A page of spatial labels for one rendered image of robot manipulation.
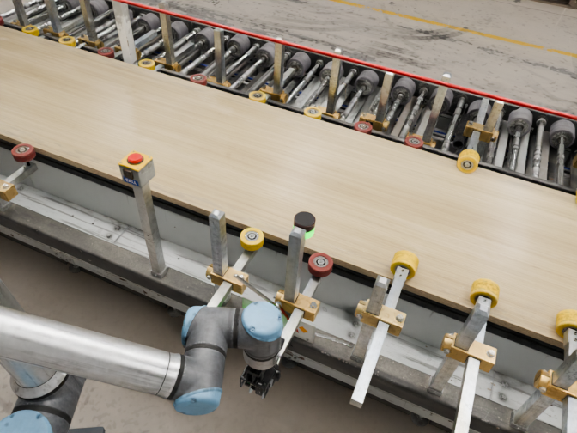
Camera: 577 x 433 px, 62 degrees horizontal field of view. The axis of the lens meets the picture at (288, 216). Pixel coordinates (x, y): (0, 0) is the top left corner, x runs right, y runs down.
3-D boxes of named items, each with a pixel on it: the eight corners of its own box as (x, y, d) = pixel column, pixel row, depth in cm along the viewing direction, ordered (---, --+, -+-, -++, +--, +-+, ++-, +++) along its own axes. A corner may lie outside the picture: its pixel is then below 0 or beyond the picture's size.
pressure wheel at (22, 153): (21, 167, 195) (11, 143, 187) (42, 163, 197) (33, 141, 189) (20, 179, 190) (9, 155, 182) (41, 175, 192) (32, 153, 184)
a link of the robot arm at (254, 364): (253, 322, 118) (288, 338, 116) (253, 332, 121) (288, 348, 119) (236, 352, 112) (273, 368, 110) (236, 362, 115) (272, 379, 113)
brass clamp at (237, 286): (240, 296, 155) (240, 287, 151) (204, 281, 158) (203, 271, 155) (249, 283, 159) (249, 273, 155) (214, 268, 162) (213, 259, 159)
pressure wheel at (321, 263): (324, 295, 159) (328, 273, 150) (301, 286, 161) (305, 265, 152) (332, 277, 164) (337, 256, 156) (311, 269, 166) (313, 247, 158)
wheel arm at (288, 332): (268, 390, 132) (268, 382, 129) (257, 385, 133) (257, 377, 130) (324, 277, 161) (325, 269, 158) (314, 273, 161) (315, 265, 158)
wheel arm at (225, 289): (192, 353, 140) (191, 345, 137) (182, 348, 140) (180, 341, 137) (258, 252, 168) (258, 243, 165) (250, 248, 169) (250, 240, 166)
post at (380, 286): (358, 374, 158) (387, 287, 124) (348, 369, 159) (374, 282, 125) (361, 364, 161) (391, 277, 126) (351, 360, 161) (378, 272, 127)
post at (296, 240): (290, 332, 159) (301, 236, 125) (281, 329, 160) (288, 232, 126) (294, 325, 162) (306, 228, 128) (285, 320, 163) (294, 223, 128)
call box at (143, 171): (142, 191, 139) (137, 170, 133) (122, 183, 140) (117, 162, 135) (156, 177, 143) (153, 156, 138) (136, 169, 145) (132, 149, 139)
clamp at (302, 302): (312, 322, 148) (314, 314, 145) (274, 307, 151) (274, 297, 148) (319, 308, 152) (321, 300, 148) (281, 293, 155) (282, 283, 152)
